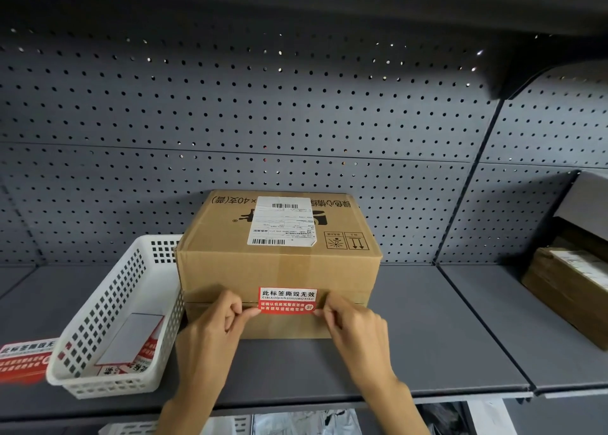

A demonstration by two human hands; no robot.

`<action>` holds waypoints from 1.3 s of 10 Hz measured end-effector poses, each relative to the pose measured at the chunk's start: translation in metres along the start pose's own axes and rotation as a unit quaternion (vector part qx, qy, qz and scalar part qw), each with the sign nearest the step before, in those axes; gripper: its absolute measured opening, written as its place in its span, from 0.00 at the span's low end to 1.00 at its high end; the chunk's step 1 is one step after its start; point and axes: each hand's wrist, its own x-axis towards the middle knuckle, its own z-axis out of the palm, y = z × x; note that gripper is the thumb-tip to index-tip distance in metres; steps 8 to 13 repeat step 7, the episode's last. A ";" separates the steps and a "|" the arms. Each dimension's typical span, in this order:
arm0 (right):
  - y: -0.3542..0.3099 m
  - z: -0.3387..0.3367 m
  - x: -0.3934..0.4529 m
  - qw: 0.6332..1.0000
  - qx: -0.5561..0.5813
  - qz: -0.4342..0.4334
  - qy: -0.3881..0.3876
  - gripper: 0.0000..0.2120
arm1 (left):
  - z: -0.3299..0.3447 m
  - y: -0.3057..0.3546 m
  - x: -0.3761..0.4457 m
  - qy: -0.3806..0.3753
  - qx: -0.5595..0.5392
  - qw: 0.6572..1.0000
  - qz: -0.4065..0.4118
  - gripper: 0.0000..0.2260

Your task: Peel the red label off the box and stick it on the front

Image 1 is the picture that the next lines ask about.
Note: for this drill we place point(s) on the person's left hand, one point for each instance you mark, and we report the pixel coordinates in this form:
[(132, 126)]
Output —
[(204, 349)]

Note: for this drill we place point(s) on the person's right hand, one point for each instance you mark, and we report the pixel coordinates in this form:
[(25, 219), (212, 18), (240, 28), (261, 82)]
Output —
[(363, 349)]

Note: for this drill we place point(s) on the person's right thumb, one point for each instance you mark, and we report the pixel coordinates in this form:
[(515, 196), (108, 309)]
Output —
[(327, 320)]

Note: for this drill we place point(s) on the person's left thumb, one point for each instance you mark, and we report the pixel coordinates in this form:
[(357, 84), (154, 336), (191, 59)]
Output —
[(244, 320)]

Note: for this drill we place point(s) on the red seal sticker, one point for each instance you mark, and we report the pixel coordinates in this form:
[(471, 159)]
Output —
[(287, 299)]

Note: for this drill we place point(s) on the person's right forearm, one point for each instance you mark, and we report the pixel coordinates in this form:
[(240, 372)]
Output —
[(389, 411)]

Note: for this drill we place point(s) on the person's left forearm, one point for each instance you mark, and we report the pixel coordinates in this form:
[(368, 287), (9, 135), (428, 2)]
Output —
[(190, 413)]

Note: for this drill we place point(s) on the brown cardboard box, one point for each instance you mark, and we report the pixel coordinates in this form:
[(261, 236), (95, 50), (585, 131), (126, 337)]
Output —
[(223, 263)]

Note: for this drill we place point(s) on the white shipping label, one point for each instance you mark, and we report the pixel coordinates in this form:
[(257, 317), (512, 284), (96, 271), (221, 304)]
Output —
[(280, 223)]

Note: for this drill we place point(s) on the clear plastic bag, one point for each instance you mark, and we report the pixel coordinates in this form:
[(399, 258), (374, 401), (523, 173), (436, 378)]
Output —
[(304, 423)]

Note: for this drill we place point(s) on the red sticker sheet in basket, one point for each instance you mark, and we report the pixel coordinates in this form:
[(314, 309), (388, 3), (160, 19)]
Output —
[(137, 361)]

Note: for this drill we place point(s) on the white sticker backing sheet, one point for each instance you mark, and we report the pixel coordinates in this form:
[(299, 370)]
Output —
[(130, 337)]

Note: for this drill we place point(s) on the grey metal shelf board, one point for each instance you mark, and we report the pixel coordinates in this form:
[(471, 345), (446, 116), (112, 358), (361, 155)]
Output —
[(441, 349), (522, 344)]

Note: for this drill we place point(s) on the white plastic basket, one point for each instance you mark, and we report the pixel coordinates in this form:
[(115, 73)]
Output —
[(102, 316)]

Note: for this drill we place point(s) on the white paper sheet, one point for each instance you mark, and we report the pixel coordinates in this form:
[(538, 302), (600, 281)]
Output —
[(491, 418)]

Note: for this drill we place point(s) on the grey pegboard back panel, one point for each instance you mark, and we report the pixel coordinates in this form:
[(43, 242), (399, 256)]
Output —
[(536, 154), (237, 116)]

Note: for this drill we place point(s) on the open brown carton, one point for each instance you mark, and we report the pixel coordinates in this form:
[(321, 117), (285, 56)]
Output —
[(565, 292)]

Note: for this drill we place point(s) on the white label on carton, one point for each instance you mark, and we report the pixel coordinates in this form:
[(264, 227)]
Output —
[(582, 266)]

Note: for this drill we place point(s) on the dark overhead shelf board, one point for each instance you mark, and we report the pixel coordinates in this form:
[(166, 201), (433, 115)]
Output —
[(304, 2)]

